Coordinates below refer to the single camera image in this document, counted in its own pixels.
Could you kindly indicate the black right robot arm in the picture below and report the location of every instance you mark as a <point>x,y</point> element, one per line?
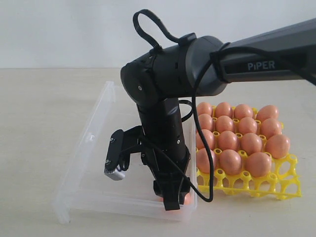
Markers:
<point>202,66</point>

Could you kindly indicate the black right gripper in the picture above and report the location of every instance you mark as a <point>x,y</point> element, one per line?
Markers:
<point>167,157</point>

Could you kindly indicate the brown egg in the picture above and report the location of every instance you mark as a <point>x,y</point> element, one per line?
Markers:
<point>267,112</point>
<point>230,162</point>
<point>247,125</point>
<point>251,143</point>
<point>242,111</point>
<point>205,122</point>
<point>278,146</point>
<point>270,127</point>
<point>187,202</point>
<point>228,140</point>
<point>258,164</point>
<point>209,136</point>
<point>224,123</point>
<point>202,161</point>
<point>204,108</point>
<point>224,109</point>

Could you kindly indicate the clear plastic storage box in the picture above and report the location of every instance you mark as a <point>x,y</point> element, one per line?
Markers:
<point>84,185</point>

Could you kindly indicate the yellow plastic egg tray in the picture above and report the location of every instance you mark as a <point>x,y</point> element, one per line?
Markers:
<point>282,181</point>

